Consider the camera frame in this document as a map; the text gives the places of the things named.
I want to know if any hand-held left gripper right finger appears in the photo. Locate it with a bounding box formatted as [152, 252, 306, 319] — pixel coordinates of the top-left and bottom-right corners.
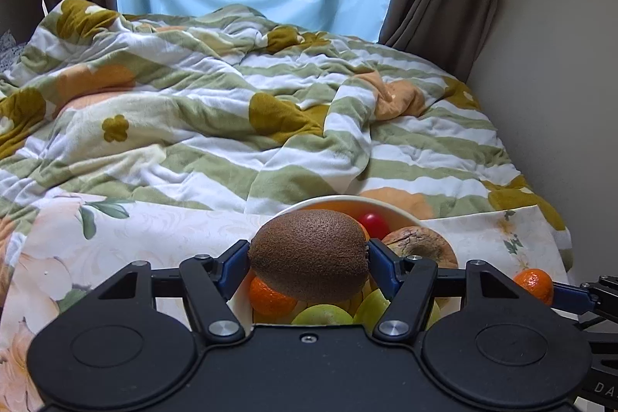
[367, 238, 528, 342]

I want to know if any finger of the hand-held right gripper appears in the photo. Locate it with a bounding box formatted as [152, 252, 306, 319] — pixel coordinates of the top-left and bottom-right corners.
[550, 275, 618, 314]

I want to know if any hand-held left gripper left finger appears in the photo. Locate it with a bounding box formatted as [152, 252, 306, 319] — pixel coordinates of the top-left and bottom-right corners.
[97, 239, 252, 344]

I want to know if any red cherry tomato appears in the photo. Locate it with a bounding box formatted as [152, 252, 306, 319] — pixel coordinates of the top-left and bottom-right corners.
[358, 212, 391, 241]

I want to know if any small orange mandarin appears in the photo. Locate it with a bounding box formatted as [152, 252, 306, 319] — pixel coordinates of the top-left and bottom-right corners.
[513, 268, 554, 307]

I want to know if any large green apple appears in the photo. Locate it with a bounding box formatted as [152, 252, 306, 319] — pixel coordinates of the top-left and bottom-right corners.
[352, 289, 441, 334]

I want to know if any cream oval bowl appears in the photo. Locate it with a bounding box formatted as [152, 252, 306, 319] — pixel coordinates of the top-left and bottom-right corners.
[227, 196, 435, 326]

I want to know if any brown kiwi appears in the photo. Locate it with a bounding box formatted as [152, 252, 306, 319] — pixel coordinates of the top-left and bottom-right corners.
[248, 209, 370, 303]

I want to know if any yellow brown apple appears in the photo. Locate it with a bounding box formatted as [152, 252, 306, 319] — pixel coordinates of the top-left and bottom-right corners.
[381, 226, 458, 270]

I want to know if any floral tablecloth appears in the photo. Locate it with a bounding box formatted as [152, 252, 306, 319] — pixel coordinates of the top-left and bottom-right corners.
[0, 192, 570, 412]

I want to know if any green striped floral blanket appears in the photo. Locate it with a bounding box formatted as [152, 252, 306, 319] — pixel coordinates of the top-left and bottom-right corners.
[0, 0, 575, 249]

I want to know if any grey lace pillow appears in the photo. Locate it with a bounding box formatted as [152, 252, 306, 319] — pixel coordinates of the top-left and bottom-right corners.
[0, 31, 25, 72]

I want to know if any grey headboard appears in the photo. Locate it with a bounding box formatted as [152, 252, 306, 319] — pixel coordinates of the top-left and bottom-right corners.
[0, 0, 44, 36]

